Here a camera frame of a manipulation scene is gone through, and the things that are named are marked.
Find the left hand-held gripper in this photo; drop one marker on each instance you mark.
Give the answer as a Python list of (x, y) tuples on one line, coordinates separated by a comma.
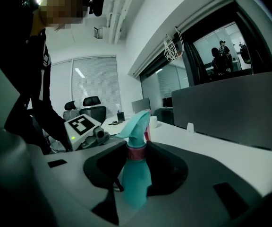
[(79, 136)]

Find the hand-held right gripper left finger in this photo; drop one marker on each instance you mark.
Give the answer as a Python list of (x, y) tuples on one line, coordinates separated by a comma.
[(74, 185)]

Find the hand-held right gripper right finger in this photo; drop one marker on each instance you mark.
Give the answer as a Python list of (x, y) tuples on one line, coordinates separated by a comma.
[(197, 197)]

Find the teal pink spray nozzle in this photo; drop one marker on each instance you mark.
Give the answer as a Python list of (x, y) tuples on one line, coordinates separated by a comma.
[(136, 126)]

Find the teal spray bottle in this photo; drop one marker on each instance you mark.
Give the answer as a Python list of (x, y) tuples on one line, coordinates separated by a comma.
[(136, 181)]

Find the person's left forearm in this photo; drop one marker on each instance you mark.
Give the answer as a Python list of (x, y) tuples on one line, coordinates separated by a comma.
[(53, 124)]

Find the black pen holder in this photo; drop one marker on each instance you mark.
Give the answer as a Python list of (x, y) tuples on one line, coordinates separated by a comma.
[(121, 116)]

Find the black office chair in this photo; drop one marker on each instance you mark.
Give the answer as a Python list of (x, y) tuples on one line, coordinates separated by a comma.
[(96, 113), (70, 105)]

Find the white mug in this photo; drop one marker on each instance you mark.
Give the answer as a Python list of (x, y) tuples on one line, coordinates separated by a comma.
[(154, 122)]

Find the grey desk divider panel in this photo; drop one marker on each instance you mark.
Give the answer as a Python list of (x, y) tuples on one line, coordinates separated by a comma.
[(232, 112), (140, 105)]

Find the black monitor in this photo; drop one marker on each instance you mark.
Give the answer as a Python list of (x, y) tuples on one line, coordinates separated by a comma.
[(167, 102)]

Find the window blinds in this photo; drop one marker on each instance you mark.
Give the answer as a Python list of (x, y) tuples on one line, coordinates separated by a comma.
[(96, 79)]

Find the person's dark clothed body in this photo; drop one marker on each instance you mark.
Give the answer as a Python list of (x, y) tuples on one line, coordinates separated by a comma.
[(35, 55)]

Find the white ceiling pipes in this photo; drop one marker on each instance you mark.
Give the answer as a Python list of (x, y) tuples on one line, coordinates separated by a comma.
[(117, 13)]

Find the white divider bracket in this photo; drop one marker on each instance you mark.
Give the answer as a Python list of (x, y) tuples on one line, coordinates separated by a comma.
[(190, 128)]

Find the white wall box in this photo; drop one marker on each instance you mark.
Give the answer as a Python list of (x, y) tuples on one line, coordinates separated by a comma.
[(98, 32)]

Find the black head camera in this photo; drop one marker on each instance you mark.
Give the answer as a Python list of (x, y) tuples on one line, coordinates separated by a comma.
[(97, 3)]

